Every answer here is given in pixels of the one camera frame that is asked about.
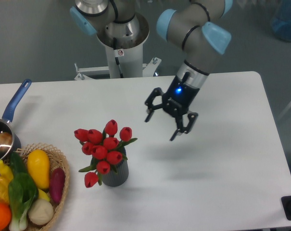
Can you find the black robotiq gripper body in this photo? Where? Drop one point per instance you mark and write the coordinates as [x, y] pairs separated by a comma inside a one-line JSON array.
[[179, 96]]

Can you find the red tulip bouquet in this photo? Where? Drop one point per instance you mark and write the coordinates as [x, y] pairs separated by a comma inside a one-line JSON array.
[[97, 145]]

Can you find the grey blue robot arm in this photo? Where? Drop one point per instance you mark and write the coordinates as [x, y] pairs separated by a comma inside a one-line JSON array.
[[192, 30]]

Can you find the dark grey ribbed vase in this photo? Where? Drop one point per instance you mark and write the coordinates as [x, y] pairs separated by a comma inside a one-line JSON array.
[[119, 172]]

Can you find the woven wicker basket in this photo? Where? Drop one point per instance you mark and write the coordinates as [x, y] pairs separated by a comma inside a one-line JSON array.
[[57, 159]]

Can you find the blue translucent container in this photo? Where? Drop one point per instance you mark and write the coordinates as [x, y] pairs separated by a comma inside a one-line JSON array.
[[281, 21]]

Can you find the purple eggplant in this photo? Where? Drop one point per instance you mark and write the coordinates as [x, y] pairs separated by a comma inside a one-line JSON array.
[[57, 184]]

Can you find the yellow squash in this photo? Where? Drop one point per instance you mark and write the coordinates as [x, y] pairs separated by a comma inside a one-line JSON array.
[[38, 166]]

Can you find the green cucumber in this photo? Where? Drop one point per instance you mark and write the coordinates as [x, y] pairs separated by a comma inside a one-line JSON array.
[[17, 164]]

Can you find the brown bread roll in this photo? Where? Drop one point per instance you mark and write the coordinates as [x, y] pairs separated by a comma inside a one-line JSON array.
[[5, 141]]

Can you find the beige onion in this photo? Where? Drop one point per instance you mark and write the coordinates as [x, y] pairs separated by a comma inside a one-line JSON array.
[[41, 212]]

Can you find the green bok choy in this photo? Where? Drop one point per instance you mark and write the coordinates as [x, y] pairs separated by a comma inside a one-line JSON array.
[[22, 193]]

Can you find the yellow bell pepper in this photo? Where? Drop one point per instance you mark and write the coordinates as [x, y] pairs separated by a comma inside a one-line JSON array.
[[6, 176]]

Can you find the orange fruit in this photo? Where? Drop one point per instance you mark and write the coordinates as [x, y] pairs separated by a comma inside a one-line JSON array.
[[5, 215]]

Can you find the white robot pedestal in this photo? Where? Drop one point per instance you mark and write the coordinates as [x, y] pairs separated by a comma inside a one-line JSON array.
[[123, 45]]

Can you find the blue handled saucepan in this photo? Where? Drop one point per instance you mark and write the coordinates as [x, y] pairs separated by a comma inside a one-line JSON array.
[[7, 118]]

